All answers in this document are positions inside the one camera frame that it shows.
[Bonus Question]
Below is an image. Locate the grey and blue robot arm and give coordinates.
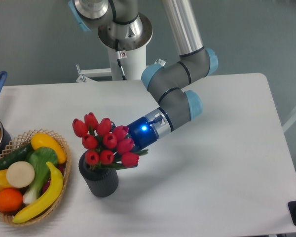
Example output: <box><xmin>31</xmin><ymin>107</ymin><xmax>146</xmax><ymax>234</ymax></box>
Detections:
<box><xmin>69</xmin><ymin>0</ymin><xmax>218</xmax><ymax>151</ymax></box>

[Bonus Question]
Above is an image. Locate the beige round radish slice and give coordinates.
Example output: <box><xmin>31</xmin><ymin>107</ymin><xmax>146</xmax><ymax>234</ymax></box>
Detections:
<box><xmin>6</xmin><ymin>161</ymin><xmax>35</xmax><ymax>188</ymax></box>

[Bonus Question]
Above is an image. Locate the red tulip bouquet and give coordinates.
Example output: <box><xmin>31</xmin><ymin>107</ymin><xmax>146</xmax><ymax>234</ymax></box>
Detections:
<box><xmin>72</xmin><ymin>112</ymin><xmax>148</xmax><ymax>171</ymax></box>

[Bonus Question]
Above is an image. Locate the red fruit under banana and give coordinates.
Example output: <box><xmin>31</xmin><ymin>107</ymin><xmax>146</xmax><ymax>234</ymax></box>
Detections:
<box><xmin>41</xmin><ymin>164</ymin><xmax>65</xmax><ymax>194</ymax></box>

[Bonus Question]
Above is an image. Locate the yellow banana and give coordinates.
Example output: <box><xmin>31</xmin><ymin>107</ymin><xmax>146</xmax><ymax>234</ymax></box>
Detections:
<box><xmin>12</xmin><ymin>161</ymin><xmax>64</xmax><ymax>224</ymax></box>

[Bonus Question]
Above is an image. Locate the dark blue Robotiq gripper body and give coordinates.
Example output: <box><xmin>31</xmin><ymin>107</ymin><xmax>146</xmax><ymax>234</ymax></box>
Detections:
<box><xmin>127</xmin><ymin>117</ymin><xmax>157</xmax><ymax>151</ymax></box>

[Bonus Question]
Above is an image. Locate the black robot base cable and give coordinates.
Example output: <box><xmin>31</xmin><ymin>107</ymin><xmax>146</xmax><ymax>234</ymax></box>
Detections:
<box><xmin>114</xmin><ymin>39</ymin><xmax>127</xmax><ymax>81</ymax></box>

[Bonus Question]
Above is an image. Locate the orange fruit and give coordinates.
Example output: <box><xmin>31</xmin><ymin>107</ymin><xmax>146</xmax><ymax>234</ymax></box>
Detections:
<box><xmin>0</xmin><ymin>188</ymin><xmax>23</xmax><ymax>212</ymax></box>

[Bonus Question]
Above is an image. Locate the green cucumber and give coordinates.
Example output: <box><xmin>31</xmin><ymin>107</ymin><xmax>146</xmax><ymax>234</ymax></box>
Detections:
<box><xmin>0</xmin><ymin>143</ymin><xmax>34</xmax><ymax>170</ymax></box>

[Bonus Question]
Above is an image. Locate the green bok choy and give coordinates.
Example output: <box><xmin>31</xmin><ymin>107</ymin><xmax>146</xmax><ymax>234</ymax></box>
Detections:
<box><xmin>23</xmin><ymin>147</ymin><xmax>58</xmax><ymax>205</ymax></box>

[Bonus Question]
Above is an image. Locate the dark grey ribbed vase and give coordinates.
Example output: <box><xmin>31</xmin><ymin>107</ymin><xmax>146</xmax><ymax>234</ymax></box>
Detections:
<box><xmin>78</xmin><ymin>152</ymin><xmax>119</xmax><ymax>198</ymax></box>

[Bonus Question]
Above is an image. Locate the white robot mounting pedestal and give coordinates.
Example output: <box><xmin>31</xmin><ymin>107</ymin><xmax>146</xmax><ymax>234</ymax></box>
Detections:
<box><xmin>76</xmin><ymin>45</ymin><xmax>147</xmax><ymax>82</ymax></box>

